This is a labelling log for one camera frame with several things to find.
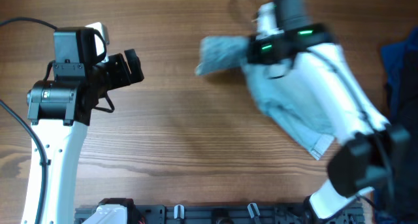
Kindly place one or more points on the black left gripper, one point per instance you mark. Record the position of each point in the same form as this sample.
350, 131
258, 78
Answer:
118, 63

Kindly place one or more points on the light blue denim shorts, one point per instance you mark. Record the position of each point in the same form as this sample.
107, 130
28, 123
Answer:
276, 90

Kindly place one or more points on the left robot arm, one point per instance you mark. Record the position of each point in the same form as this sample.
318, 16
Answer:
60, 113

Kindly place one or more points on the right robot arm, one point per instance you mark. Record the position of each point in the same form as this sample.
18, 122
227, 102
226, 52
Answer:
287, 43

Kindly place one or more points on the dark blue garment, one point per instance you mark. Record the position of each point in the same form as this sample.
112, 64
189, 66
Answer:
400, 63

